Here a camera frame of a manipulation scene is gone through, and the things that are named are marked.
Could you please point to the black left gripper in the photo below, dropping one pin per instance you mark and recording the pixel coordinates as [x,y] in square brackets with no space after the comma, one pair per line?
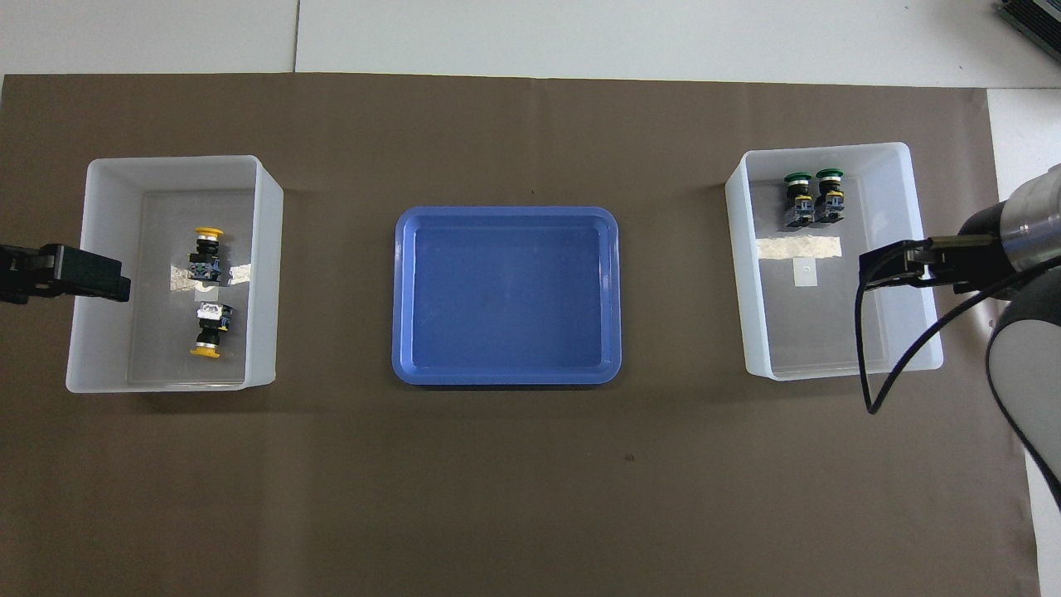
[29,274]

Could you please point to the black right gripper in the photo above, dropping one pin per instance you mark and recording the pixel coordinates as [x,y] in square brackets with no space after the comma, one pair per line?
[982,257]

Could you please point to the green push button switch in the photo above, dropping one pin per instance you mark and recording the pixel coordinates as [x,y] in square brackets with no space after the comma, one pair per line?
[799,207]
[830,203]

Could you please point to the yellow push button switch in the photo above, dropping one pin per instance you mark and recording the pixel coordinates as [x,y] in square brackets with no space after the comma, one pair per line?
[205,269]
[209,332]

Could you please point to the translucent white plastic box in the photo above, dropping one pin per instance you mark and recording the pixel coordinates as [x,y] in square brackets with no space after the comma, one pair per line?
[108,249]
[870,332]

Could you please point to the white label sticker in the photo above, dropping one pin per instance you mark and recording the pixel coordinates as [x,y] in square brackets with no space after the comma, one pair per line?
[806,272]
[205,293]

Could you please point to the dark ribbed device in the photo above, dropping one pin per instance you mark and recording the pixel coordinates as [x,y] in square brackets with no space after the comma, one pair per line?
[1036,21]

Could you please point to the blue plastic tray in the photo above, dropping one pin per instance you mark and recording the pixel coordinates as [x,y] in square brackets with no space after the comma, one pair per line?
[506,298]

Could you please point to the brown paper mat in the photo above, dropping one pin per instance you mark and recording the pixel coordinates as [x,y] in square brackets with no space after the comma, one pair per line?
[530,497]

